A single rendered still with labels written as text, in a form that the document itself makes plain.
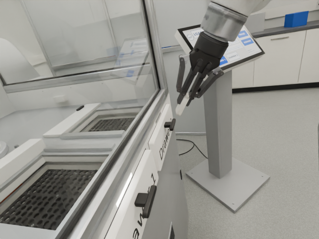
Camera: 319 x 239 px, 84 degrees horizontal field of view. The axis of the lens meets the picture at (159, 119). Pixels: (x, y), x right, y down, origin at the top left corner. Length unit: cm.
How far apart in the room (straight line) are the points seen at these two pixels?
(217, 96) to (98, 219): 104
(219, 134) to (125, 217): 108
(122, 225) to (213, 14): 45
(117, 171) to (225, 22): 37
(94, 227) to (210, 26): 44
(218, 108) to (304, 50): 231
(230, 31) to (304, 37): 295
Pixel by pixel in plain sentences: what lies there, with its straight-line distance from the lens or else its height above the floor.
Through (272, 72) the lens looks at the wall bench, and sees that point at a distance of 336.
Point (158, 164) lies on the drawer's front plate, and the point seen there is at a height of 85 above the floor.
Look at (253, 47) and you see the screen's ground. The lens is 133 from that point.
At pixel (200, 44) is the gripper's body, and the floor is 116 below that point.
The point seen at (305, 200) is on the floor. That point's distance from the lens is 168.
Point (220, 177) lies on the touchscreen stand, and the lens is 162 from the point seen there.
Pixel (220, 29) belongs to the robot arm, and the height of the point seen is 119.
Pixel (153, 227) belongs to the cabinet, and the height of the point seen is 71.
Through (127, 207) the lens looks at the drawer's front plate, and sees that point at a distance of 38.
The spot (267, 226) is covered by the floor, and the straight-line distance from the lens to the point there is 147.
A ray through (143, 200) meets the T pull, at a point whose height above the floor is 91.
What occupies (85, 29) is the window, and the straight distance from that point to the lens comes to 36.
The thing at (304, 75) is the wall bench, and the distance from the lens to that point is 350.
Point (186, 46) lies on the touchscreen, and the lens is 103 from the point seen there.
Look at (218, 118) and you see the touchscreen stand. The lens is 129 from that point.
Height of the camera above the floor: 121
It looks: 26 degrees down
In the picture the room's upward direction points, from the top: 11 degrees counter-clockwise
